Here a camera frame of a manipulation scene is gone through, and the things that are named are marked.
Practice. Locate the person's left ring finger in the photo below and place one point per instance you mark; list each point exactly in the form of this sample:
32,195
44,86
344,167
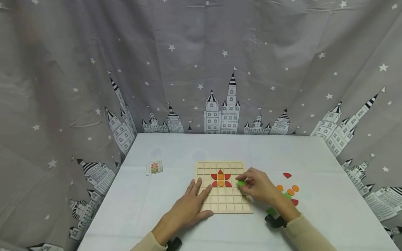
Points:
190,187

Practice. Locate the wooden grid board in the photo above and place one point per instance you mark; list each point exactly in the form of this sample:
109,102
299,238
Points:
224,204

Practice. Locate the person's left middle finger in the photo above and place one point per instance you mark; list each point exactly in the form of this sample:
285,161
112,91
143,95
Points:
198,186

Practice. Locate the person's right forearm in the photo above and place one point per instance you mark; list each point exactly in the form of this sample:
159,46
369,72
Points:
301,230

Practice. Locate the person's left thumb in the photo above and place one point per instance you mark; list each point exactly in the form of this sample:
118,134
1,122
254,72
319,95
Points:
205,214

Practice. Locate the person's right hand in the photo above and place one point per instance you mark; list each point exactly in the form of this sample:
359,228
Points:
259,186

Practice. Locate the small pattern card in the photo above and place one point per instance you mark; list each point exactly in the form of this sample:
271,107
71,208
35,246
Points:
154,168

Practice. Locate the person's left forearm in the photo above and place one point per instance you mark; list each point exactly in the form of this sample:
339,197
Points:
154,240

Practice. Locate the person's right index finger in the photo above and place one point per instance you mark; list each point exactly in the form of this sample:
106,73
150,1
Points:
243,176

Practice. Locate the green piece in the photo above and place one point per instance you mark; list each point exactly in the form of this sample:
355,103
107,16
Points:
271,211
287,195
241,182

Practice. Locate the black wrist band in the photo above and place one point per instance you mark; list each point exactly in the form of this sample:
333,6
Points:
174,244
275,221

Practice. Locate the person's left index finger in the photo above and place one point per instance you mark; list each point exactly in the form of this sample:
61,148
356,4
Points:
205,194

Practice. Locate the person's left hand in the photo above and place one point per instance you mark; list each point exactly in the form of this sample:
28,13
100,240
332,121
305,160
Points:
185,209

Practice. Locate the person's right thumb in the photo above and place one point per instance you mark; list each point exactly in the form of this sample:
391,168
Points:
244,190

